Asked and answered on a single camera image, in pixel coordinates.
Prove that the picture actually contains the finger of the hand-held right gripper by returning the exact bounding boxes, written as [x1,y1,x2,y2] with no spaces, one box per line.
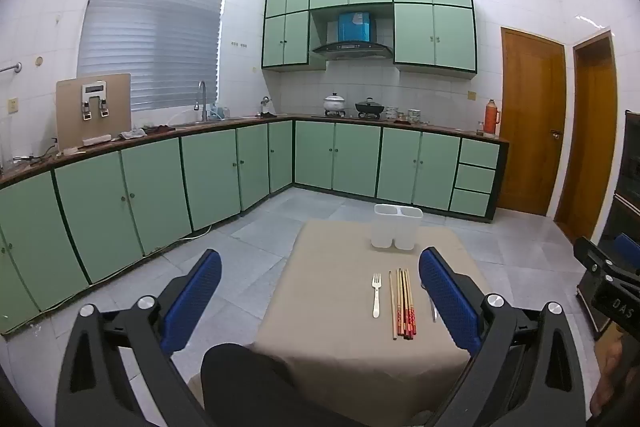
[573,237,640,293]
[614,233,640,265]

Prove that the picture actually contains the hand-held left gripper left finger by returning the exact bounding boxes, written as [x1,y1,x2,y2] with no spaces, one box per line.
[56,248,223,427]

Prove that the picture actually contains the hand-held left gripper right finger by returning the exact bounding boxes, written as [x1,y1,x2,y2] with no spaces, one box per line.
[418,246,587,427]

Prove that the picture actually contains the silver metal spoon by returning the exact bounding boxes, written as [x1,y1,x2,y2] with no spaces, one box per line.
[421,284,438,323]

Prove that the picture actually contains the plain bamboo chopstick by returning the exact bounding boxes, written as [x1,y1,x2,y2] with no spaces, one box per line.
[389,270,397,340]

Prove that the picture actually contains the white plastic utensil holder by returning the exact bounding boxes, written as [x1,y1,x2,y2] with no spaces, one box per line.
[370,204,423,251]

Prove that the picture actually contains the person's right hand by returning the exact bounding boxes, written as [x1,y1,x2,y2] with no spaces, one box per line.
[590,336,626,418]

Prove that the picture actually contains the black glass cabinet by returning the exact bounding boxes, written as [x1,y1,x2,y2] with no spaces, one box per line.
[575,109,640,340]

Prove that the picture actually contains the green base cabinets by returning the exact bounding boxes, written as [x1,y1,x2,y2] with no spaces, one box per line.
[0,114,510,335]

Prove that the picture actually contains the plain wooden door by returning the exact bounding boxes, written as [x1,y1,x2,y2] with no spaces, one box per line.
[554,30,617,244]

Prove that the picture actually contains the red thermos flask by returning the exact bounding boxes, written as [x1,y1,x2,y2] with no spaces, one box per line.
[486,99,501,136]

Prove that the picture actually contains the chrome kitchen faucet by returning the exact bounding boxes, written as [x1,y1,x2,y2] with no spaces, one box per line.
[194,80,209,122]

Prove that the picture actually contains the black wok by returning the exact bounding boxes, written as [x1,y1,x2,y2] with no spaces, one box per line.
[355,97,386,118]

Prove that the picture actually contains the brown wooden board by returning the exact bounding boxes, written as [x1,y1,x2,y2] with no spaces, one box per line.
[55,73,132,152]

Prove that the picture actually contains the grey window blind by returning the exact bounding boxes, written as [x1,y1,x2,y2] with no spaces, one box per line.
[76,0,228,112]

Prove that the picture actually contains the black range hood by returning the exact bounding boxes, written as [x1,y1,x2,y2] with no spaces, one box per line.
[312,10,394,61]

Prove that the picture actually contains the wooden door with handle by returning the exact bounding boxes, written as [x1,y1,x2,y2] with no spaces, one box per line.
[499,27,567,217]

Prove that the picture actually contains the white gripper bracket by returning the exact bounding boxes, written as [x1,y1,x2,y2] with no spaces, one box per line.
[80,83,110,120]

